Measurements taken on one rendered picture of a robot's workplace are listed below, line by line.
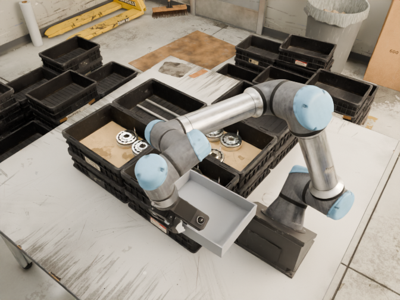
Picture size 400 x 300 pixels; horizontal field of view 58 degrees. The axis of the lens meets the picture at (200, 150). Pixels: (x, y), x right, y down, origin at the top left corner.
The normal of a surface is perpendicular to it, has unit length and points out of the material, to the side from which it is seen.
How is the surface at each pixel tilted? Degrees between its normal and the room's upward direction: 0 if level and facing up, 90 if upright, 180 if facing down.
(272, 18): 90
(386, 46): 76
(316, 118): 66
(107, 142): 0
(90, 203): 0
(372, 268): 0
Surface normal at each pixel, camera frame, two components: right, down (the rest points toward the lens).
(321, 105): 0.47, 0.23
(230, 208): 0.01, -0.75
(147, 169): -0.15, -0.54
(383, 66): -0.55, 0.32
